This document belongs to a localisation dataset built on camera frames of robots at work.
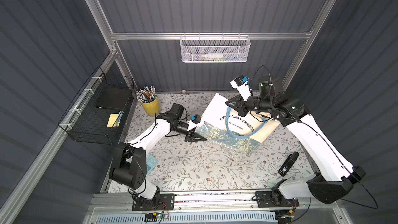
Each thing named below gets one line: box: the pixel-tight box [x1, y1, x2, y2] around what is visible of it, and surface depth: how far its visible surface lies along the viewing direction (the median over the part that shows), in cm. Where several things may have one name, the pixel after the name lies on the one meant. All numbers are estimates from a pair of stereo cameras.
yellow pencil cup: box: [140, 96, 160, 116], surface depth 102 cm
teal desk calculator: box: [146, 153, 159, 176], surface depth 86 cm
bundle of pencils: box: [135, 86, 158, 104], surface depth 98 cm
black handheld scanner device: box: [277, 151, 300, 177], surface depth 82 cm
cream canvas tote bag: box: [194, 93, 281, 156], surface depth 72 cm
